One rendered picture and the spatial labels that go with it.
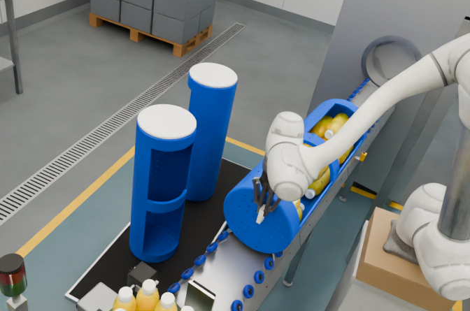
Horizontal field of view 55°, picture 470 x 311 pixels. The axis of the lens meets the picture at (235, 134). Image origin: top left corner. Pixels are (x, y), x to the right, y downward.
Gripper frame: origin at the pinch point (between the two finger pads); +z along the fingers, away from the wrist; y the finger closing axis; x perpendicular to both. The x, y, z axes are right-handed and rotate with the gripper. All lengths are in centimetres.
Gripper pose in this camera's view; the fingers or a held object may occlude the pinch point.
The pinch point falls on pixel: (261, 214)
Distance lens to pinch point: 159.0
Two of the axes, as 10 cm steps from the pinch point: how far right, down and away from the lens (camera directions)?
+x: 5.2, -4.2, 7.4
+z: -1.8, 8.0, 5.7
